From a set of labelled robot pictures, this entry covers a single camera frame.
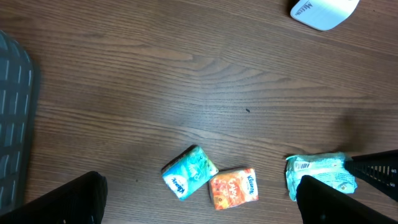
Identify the orange Kleenex tissue pack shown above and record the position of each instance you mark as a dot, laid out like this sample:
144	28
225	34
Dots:
232	188

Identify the blue-green tissue pack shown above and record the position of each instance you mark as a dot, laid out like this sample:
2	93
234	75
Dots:
188	172

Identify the teal wet wipes pack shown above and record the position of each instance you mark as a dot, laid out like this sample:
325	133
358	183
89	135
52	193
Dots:
328	168

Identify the dark grey plastic basket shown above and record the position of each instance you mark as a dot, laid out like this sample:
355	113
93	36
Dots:
17	77

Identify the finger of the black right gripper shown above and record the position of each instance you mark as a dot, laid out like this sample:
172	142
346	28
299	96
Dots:
378	169

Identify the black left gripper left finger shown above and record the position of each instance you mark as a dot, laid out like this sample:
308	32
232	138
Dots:
82	200

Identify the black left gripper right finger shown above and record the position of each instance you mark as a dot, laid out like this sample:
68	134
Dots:
320	203

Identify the white barcode scanner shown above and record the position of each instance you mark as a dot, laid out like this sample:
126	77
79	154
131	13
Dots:
323	14

